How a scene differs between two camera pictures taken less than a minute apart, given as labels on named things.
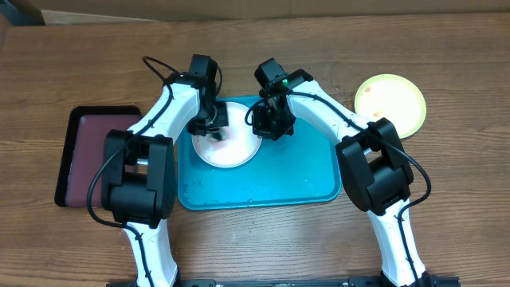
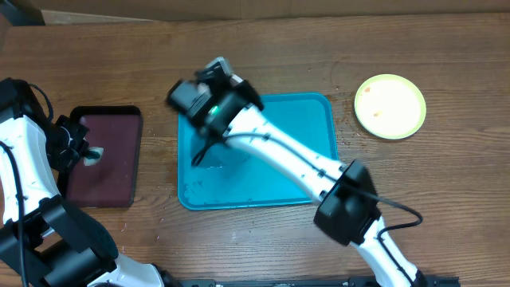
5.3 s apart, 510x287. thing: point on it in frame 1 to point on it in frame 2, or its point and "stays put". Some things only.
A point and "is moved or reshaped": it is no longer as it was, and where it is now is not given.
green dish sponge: (221, 135) is moved or reshaped
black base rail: (284, 282) stays put
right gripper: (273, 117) to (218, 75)
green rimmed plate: (394, 97) stays put
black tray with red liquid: (83, 151) stays put
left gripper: (219, 120) to (80, 131)
